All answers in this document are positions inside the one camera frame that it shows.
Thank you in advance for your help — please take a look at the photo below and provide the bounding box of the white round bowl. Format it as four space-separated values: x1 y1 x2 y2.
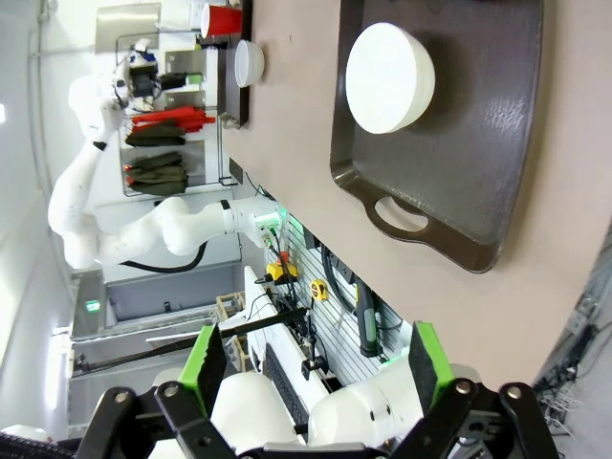
344 22 437 135
233 38 266 89

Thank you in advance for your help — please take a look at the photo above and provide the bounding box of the red folded cloth stack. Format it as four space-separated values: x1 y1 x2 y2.
131 106 216 136

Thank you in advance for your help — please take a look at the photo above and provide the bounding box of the yellow emergency stop box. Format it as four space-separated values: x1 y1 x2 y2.
266 261 300 287

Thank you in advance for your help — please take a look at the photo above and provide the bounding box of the dark green folded cloth stack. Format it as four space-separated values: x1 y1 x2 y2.
125 152 190 195

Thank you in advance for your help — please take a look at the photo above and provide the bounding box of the metal wire shelf rack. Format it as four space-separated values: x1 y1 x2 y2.
117 28 240 198

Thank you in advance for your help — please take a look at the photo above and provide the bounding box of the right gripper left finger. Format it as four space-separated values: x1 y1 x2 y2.
76 323 240 459

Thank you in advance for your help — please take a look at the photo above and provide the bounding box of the black green hand tool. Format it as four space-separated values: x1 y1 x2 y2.
352 281 384 360

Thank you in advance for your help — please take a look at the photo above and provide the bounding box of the red plastic cup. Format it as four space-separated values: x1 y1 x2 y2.
200 3 244 39

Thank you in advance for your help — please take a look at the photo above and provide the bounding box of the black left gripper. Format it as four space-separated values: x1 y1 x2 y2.
128 66 164 99

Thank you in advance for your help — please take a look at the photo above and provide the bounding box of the wooden crate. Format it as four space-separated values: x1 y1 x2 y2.
214 291 248 375

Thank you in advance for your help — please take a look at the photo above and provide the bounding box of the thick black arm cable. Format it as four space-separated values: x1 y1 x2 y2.
119 241 209 273

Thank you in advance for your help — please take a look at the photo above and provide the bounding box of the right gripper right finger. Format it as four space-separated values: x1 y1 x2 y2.
394 320 560 459

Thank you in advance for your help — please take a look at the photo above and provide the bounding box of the black keyboard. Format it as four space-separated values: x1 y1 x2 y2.
262 342 310 426

